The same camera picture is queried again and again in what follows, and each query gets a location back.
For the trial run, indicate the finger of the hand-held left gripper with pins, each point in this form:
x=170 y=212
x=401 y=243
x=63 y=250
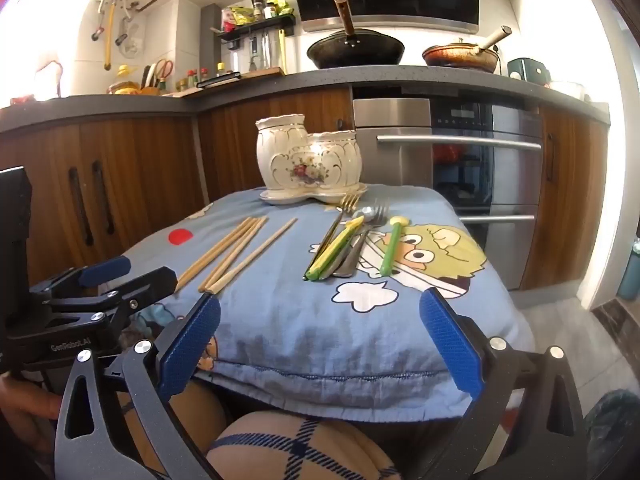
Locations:
x=150 y=282
x=105 y=268

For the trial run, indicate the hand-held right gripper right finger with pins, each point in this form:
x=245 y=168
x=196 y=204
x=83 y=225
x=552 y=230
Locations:
x=450 y=345

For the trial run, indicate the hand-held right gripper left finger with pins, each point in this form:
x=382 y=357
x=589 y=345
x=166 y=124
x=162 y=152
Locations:
x=190 y=345

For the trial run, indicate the wooden chopstick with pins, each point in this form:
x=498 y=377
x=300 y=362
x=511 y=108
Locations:
x=231 y=252
x=215 y=252
x=239 y=253
x=255 y=255

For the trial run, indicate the green stick with yellow end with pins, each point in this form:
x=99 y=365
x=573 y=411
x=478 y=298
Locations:
x=392 y=247

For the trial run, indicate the green and yellow plastic spoon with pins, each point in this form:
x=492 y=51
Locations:
x=332 y=255

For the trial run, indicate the silver spoon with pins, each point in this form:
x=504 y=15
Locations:
x=366 y=215

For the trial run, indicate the gold fork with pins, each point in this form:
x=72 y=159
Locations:
x=349 y=203

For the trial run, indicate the cream floral ceramic utensil holder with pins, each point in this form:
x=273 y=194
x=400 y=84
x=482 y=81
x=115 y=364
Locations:
x=300 y=160

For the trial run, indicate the person's left hand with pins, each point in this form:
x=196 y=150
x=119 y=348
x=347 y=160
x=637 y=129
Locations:
x=27 y=405

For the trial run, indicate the wooden corner cabinet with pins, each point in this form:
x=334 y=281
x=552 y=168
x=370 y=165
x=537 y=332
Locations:
x=125 y=160

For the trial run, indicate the blue printed blanket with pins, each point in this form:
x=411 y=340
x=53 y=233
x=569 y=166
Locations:
x=300 y=325

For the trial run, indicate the person's plaid trouser legs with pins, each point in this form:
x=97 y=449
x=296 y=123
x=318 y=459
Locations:
x=280 y=445

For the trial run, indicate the stainless steel built-in oven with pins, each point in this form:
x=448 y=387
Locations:
x=500 y=185

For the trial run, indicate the grey kitchen countertop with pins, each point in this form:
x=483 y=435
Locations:
x=150 y=102

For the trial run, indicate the cream ceramic saucer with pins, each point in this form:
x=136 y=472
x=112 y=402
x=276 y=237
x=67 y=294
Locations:
x=312 y=197

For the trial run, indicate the wooden cabinet door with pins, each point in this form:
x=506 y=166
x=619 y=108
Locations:
x=280 y=125
x=565 y=200

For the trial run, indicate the black plastic bag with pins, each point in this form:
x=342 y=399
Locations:
x=615 y=435

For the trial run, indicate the wooden knife block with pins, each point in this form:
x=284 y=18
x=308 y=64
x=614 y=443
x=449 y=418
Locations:
x=149 y=85

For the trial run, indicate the teal bin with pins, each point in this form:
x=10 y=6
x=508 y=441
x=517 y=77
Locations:
x=631 y=270

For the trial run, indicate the red capped sauce bottle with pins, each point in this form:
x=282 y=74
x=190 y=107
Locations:
x=191 y=79
x=203 y=76

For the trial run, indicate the wooden cutting board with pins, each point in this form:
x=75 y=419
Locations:
x=250 y=76

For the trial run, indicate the hanging metal utensil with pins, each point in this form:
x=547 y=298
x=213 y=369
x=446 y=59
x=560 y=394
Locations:
x=253 y=55

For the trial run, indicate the dark green kitchen appliance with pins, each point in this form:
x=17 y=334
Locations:
x=522 y=70

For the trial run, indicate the red-brown frying pan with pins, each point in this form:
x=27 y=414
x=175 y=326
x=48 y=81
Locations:
x=460 y=57

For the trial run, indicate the dark lidded spice jar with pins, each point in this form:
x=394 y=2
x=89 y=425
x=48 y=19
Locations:
x=257 y=9

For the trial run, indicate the yellow green snack packet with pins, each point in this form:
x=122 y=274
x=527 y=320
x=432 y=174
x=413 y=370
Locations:
x=280 y=4

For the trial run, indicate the black wall shelf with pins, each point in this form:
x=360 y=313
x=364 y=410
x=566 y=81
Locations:
x=260 y=25

